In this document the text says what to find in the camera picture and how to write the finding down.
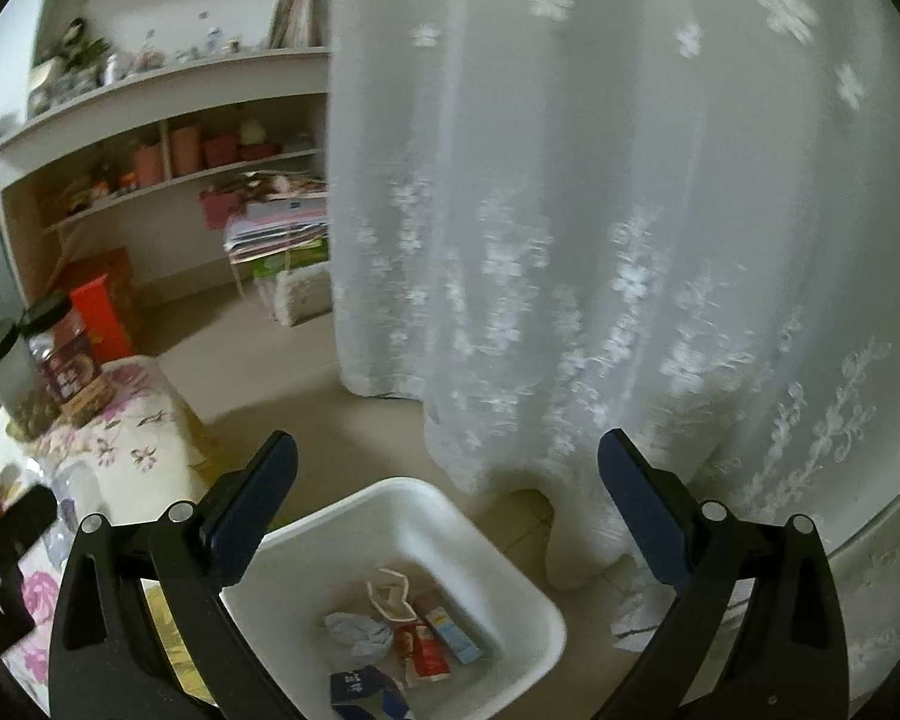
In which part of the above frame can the red box on floor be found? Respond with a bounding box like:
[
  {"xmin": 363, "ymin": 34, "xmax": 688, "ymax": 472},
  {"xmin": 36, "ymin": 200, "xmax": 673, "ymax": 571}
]
[{"xmin": 55, "ymin": 247, "xmax": 142, "ymax": 364}]

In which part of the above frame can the white trash bin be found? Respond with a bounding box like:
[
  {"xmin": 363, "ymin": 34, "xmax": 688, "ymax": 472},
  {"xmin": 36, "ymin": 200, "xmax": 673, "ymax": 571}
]
[{"xmin": 222, "ymin": 478, "xmax": 566, "ymax": 718}]

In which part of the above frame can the purple label snack jar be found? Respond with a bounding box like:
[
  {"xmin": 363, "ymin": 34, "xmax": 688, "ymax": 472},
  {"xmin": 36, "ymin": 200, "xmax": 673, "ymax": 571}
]
[{"xmin": 20, "ymin": 291, "xmax": 113, "ymax": 427}]

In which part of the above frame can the red cardboard carton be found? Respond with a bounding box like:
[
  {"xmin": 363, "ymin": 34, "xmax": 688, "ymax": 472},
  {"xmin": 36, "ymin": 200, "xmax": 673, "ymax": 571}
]
[{"xmin": 395, "ymin": 622, "xmax": 452, "ymax": 684}]

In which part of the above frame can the white lace curtain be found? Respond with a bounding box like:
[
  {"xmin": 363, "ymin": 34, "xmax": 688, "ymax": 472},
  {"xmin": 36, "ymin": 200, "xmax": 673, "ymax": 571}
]
[{"xmin": 328, "ymin": 0, "xmax": 900, "ymax": 697}]

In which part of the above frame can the white paper ball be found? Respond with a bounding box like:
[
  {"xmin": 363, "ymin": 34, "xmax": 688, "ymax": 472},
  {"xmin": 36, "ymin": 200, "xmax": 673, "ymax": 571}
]
[{"xmin": 323, "ymin": 613, "xmax": 393, "ymax": 667}]

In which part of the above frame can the blue cardboard box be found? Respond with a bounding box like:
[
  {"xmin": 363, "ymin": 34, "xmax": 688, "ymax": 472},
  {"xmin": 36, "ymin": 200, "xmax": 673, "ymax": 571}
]
[{"xmin": 329, "ymin": 665, "xmax": 414, "ymax": 720}]

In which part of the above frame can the white bookshelf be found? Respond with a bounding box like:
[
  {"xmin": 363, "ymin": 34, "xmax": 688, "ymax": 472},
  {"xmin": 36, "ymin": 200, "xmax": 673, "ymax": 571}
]
[{"xmin": 0, "ymin": 0, "xmax": 328, "ymax": 304}]

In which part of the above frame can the floral tablecloth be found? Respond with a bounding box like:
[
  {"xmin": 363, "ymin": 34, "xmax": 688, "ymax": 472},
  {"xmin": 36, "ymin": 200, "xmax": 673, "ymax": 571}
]
[{"xmin": 0, "ymin": 356, "xmax": 209, "ymax": 712}]

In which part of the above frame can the white fluffy cushion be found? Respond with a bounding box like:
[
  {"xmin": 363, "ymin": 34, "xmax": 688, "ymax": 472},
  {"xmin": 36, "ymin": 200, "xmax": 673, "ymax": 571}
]
[{"xmin": 272, "ymin": 263, "xmax": 333, "ymax": 327}]

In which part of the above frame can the stack of magazines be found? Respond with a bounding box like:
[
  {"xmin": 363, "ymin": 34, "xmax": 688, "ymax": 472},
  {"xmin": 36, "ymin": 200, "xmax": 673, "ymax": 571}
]
[{"xmin": 222, "ymin": 171, "xmax": 329, "ymax": 275}]

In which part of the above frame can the clear jar with nuts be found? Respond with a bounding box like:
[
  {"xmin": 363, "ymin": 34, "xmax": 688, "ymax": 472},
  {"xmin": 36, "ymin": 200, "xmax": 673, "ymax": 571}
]
[{"xmin": 0, "ymin": 319, "xmax": 58, "ymax": 442}]

